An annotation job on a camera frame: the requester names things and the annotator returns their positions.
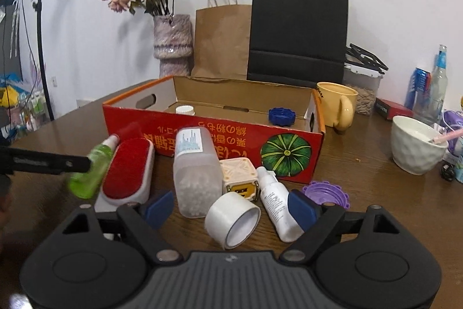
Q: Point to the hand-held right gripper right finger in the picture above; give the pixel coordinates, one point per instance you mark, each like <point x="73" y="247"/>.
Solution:
<point x="302" y="209"/>

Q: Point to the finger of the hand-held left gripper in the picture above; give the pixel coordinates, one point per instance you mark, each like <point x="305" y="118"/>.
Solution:
<point x="47" y="162"/>

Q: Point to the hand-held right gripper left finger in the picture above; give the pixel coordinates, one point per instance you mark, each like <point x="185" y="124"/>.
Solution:
<point x="159" y="208"/>

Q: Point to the small white bottle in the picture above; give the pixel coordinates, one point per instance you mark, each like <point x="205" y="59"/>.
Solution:
<point x="276" y="202"/>

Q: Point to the purple lid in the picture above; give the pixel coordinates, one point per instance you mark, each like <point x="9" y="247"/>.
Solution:
<point x="325" y="191"/>

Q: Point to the green spray bottle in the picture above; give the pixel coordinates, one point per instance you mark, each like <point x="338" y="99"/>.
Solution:
<point x="86" y="175"/>

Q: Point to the clear cotton swab container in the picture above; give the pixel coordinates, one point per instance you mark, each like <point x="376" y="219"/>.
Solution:
<point x="197" y="178"/>

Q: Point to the red lint brush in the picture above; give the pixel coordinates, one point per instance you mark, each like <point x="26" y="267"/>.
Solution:
<point x="128" y="167"/>

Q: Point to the white tape roll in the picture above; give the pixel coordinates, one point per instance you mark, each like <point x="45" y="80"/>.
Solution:
<point x="226" y="213"/>

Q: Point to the red cardboard box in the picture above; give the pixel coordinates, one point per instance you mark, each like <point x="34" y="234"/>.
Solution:
<point x="217" y="135"/>

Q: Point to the cream cube toy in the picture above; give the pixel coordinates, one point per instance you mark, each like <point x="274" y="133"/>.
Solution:
<point x="238" y="173"/>

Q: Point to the blue lid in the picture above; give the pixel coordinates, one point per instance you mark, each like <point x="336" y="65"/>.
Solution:
<point x="282" y="116"/>

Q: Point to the white bottle cap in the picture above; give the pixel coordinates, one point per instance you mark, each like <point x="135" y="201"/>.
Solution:
<point x="185" y="110"/>

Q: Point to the yellow mug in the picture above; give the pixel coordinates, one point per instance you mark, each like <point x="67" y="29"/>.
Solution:
<point x="334" y="102"/>

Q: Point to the white bowl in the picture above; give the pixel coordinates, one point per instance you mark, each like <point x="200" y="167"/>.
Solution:
<point x="416" y="153"/>

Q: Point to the clear seed container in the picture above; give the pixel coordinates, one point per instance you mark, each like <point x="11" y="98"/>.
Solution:
<point x="365" y="95"/>

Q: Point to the small red box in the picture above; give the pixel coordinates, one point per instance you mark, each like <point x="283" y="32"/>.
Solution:
<point x="392" y="109"/>

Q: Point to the black light stand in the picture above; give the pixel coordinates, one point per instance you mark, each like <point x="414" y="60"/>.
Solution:
<point x="42" y="26"/>

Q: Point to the small black object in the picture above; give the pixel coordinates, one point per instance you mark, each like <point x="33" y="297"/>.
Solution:
<point x="447" y="173"/>

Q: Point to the pink spoon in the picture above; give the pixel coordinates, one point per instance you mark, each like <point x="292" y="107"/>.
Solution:
<point x="448" y="137"/>

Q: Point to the black folding rack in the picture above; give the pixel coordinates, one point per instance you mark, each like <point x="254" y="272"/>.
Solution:
<point x="365" y="57"/>

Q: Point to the knitted pink vase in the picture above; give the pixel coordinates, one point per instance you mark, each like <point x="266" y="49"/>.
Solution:
<point x="173" y="41"/>

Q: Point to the blue drink can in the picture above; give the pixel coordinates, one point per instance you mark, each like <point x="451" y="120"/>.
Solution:
<point x="417" y="86"/>

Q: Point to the black paper bag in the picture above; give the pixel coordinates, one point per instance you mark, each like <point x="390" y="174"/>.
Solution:
<point x="298" y="34"/>

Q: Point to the purple bag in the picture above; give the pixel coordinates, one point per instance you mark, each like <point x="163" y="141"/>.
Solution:
<point x="454" y="119"/>

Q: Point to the brown paper bag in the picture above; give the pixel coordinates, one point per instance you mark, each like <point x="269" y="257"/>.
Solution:
<point x="222" y="41"/>

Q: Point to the clear glass bottle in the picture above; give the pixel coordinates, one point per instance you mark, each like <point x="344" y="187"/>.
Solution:
<point x="436" y="88"/>

